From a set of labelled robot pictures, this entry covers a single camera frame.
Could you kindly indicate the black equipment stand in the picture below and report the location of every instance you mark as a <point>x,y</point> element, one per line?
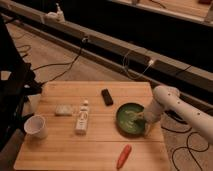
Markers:
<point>15,89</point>

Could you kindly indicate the white paper cup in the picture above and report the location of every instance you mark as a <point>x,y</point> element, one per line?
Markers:
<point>35,126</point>

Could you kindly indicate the black rectangular block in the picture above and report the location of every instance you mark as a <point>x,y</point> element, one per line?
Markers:
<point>107,97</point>

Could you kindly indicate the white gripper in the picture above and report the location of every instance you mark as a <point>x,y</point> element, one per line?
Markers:
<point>152,114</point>

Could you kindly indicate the orange carrot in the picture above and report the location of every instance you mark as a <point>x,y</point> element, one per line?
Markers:
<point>123,156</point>

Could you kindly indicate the long metal rail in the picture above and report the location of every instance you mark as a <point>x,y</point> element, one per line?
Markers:
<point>159,47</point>

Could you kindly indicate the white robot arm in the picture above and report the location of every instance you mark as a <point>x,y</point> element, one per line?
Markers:
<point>168,98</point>

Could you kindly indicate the green ceramic bowl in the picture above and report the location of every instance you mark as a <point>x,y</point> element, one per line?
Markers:
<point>127,119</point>

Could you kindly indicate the white squeeze bottle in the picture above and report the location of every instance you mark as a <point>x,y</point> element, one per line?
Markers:
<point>82,118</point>

